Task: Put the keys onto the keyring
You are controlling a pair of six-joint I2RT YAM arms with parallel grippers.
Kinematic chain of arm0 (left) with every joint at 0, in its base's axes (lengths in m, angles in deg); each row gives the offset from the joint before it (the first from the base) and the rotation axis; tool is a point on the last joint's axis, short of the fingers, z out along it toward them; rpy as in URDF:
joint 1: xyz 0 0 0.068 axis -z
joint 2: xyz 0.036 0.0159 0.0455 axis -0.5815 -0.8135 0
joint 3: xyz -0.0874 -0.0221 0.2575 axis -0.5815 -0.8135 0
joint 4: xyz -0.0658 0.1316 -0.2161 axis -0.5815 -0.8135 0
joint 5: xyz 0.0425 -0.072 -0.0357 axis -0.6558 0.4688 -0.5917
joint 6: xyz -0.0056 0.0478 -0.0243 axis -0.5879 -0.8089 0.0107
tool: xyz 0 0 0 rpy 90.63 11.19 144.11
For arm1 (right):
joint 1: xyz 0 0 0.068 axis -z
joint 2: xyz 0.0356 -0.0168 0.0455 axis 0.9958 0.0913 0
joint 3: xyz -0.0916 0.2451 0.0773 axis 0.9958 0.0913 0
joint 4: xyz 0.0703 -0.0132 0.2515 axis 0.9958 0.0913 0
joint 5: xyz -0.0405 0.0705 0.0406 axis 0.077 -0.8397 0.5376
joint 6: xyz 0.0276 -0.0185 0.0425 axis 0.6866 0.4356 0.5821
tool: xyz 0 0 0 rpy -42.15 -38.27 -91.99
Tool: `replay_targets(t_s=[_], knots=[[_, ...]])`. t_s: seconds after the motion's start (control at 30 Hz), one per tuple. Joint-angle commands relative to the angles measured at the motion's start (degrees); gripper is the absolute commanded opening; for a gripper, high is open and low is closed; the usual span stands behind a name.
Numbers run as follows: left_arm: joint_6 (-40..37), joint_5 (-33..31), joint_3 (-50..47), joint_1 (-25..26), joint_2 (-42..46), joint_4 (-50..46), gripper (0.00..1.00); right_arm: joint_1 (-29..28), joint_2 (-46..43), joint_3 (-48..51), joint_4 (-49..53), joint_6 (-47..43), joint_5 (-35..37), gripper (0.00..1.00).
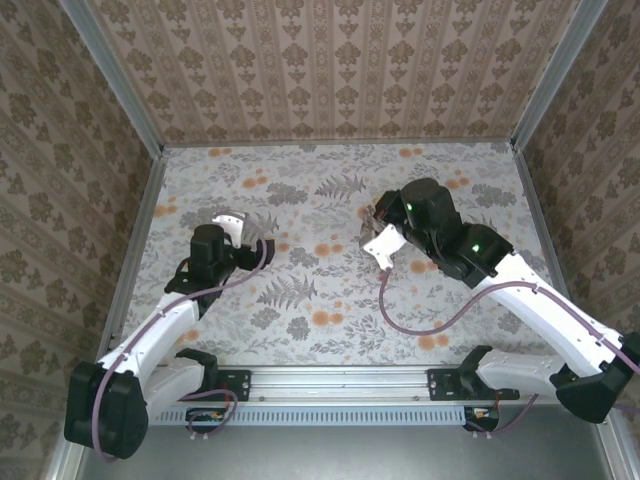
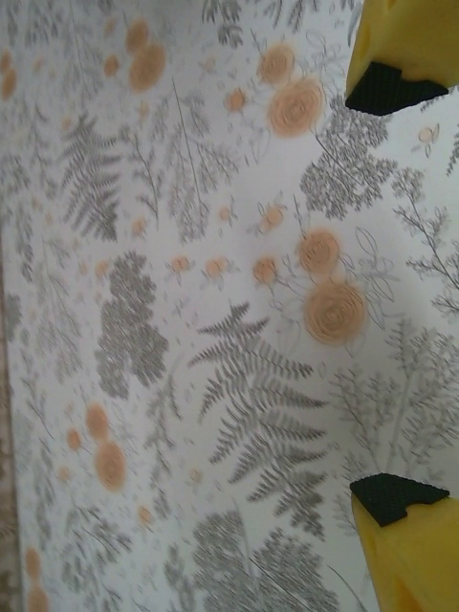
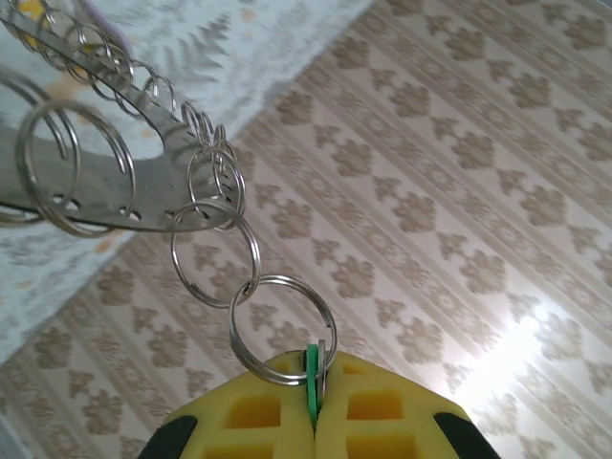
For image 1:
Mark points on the large metal keyring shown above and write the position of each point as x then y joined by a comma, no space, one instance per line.
368,224

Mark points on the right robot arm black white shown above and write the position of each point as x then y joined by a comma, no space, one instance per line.
540,320

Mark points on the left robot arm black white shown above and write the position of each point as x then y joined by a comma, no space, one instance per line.
150,345

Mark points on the black connector box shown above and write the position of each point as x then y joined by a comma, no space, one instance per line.
482,416
205,416

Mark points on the grey metal sheet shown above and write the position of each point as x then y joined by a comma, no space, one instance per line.
340,452

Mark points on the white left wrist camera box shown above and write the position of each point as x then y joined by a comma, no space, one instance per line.
232,227

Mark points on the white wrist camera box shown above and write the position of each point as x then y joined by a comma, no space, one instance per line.
232,227
382,246

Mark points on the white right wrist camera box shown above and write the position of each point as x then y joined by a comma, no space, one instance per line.
382,246

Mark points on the aluminium table side rail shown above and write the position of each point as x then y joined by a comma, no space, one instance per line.
145,220
540,215

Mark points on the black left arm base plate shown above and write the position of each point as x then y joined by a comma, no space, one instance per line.
235,385

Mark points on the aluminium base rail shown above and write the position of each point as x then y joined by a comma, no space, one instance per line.
340,382

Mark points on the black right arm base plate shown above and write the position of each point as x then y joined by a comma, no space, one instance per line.
445,385

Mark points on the aluminium frame post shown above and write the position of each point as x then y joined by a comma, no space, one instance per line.
110,70
555,75

